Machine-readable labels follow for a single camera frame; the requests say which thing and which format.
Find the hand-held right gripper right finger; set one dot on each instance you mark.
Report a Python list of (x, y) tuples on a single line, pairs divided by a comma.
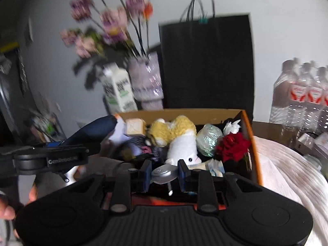
[(182, 176)]

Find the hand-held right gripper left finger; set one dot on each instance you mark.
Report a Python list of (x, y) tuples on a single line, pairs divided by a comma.
[(147, 176)]

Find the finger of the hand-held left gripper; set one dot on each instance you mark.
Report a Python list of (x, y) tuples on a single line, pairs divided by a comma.
[(55, 148)]

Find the silver round object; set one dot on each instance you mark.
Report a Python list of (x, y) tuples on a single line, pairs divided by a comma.
[(164, 174)]

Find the yellow white plush toy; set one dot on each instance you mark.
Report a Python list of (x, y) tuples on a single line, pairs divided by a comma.
[(182, 143)]

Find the cardboard box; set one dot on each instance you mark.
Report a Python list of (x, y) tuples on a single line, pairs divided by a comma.
[(205, 115)]

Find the brown desktop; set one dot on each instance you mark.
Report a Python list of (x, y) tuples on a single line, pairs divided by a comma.
[(266, 130)]

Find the person's left hand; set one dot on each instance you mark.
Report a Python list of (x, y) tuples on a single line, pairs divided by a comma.
[(6, 210)]

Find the white blue packet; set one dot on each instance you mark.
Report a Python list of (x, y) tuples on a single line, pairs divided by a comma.
[(215, 169)]

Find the iridescent green plastic wrap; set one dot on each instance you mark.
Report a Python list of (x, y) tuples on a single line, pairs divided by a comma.
[(208, 139)]

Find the beige square block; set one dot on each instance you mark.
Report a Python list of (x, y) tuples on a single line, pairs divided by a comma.
[(134, 126)]

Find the red artificial rose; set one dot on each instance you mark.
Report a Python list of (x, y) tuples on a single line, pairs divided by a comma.
[(232, 146)]

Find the white crumpled tissue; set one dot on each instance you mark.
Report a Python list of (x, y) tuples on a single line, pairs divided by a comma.
[(232, 128)]

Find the white green milk carton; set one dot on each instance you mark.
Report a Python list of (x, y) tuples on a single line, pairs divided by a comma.
[(119, 87)]

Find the pale ribbed vase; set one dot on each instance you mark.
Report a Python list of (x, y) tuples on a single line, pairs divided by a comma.
[(146, 82)]

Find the white fleece blanket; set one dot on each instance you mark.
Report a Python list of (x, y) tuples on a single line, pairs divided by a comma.
[(287, 174)]

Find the black paper bag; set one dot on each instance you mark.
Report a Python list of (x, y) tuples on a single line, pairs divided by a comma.
[(205, 69)]

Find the small white box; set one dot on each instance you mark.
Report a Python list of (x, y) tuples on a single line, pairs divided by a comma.
[(322, 141), (306, 139)]

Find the bunch of artificial flowers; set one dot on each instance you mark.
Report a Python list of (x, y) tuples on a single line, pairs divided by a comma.
[(112, 18)]

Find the pack of water bottles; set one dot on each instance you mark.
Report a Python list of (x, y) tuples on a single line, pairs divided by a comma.
[(299, 92)]

